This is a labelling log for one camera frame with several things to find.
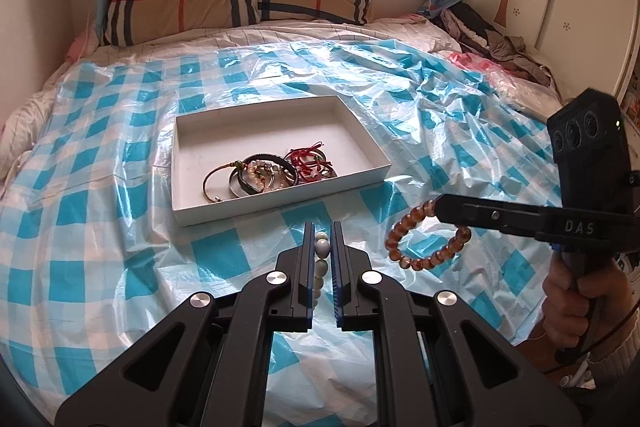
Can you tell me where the silver cuff bangle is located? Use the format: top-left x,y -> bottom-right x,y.
229,169 -> 248,198

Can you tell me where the pile of dark clothes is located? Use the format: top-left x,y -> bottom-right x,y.
433,2 -> 555,89

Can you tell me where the black braided leather bracelet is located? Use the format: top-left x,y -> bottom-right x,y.
236,152 -> 301,195

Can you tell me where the red cord bracelet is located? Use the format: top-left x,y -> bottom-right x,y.
282,141 -> 339,183

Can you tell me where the white shallow cardboard box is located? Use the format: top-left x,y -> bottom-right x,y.
171,95 -> 390,227

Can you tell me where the blue white checkered plastic sheet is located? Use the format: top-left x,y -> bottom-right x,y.
0,38 -> 566,427

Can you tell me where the pink bead bracelet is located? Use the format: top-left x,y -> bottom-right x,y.
244,160 -> 286,193

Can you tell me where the black camera box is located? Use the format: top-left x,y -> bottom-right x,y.
547,88 -> 634,215

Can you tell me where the person right hand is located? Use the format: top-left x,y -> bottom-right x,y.
542,254 -> 634,348

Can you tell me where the amber bead bracelet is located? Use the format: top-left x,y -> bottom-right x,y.
383,198 -> 473,273

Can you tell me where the white oval bead bracelet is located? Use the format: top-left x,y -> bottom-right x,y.
311,230 -> 332,308

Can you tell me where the gold woven cord bracelet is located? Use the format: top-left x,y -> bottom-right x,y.
200,159 -> 246,204

